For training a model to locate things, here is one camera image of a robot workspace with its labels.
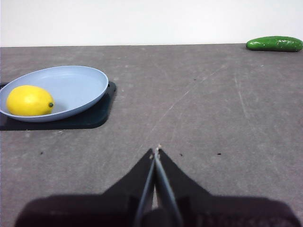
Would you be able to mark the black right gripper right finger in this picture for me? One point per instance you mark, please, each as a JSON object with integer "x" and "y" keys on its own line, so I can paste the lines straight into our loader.
{"x": 225, "y": 212}

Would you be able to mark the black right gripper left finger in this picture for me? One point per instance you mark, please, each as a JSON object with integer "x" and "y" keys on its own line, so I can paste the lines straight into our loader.
{"x": 94, "y": 210}

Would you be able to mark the blue round plate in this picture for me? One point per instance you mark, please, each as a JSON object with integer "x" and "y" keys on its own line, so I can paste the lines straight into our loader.
{"x": 75, "y": 85}

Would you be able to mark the yellow lemon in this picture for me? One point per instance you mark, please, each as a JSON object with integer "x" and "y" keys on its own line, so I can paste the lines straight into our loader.
{"x": 28, "y": 100}

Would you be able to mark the black flat tray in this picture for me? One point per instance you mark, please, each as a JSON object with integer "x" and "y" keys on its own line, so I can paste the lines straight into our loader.
{"x": 94, "y": 118}

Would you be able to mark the green cucumber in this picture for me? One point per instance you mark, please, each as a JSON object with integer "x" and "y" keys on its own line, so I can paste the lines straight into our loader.
{"x": 274, "y": 43}

